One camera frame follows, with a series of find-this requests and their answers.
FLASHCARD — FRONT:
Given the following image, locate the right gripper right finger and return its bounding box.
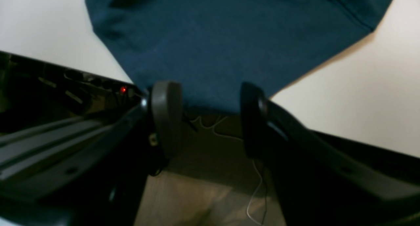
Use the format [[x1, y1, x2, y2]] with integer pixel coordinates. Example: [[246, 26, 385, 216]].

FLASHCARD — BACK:
[[240, 82, 420, 226]]

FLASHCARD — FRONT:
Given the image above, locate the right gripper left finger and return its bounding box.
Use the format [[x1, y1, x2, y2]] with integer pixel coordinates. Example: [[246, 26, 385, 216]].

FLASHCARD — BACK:
[[0, 81, 183, 226]]

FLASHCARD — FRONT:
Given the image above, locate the dark blue T-shirt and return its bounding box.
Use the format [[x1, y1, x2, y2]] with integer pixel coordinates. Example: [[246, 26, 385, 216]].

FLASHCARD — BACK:
[[85, 0, 393, 114]]

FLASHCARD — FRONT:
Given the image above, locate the power strip with red light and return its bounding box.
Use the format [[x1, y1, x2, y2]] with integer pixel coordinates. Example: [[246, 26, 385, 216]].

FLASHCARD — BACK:
[[64, 69, 138, 98]]

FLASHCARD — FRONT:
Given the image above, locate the white thin floor cable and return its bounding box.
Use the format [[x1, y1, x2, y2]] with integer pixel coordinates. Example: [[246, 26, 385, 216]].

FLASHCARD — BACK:
[[190, 116, 268, 226]]

